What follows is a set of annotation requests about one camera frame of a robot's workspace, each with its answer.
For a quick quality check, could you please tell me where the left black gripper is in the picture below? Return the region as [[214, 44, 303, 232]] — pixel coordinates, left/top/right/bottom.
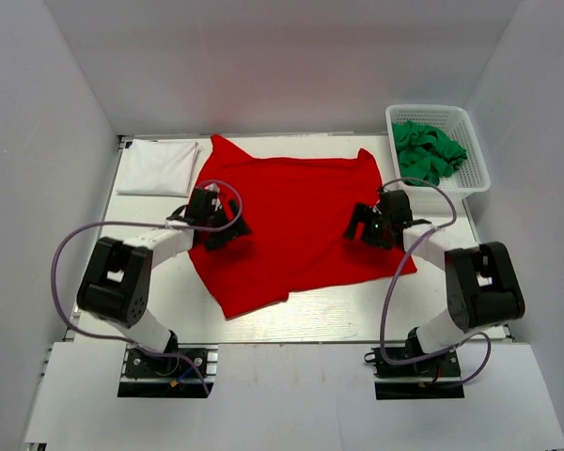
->
[[205, 199, 252, 252]]

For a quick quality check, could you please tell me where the red t shirt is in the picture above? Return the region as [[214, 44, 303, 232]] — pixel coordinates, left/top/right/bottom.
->
[[189, 135, 403, 319]]

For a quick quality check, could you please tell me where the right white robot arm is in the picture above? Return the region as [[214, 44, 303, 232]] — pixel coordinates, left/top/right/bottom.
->
[[343, 189, 525, 375]]

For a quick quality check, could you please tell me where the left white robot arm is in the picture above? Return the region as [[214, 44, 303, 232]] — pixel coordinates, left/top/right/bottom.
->
[[76, 179, 251, 375]]

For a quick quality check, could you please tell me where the green t shirt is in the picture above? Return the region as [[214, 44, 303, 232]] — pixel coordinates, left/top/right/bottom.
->
[[392, 121, 468, 186]]

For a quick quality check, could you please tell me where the white plastic basket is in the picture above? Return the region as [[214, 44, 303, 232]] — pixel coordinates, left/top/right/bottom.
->
[[385, 104, 491, 206]]

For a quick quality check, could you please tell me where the folded white t shirt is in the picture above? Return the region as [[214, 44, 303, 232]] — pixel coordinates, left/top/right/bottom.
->
[[117, 139, 200, 197]]

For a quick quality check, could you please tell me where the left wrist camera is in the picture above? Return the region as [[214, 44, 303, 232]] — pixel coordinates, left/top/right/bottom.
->
[[202, 183, 221, 202]]

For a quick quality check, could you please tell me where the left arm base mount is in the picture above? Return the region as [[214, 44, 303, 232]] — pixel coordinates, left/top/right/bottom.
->
[[117, 345, 218, 399]]

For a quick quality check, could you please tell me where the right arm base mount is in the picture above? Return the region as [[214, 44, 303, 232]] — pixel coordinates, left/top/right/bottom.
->
[[364, 348, 464, 400]]

